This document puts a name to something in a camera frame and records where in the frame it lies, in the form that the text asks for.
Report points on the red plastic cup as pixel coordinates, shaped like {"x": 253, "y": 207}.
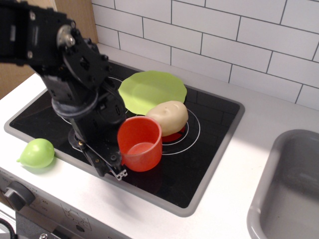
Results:
{"x": 140, "y": 143}

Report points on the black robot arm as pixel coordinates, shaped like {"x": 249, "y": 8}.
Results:
{"x": 76, "y": 75}

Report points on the black toy stove top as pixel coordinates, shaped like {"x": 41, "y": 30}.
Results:
{"x": 189, "y": 157}

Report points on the green toy pear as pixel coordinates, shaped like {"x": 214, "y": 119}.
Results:
{"x": 38, "y": 153}

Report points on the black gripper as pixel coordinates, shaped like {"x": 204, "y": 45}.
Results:
{"x": 95, "y": 134}

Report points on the grey sink basin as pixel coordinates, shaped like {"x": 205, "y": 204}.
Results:
{"x": 286, "y": 201}

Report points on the grey oven knob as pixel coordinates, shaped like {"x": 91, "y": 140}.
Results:
{"x": 18, "y": 195}

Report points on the beige toy potato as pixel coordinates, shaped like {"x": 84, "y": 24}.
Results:
{"x": 172, "y": 116}

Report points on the green plastic plate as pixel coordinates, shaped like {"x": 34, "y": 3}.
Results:
{"x": 143, "y": 91}

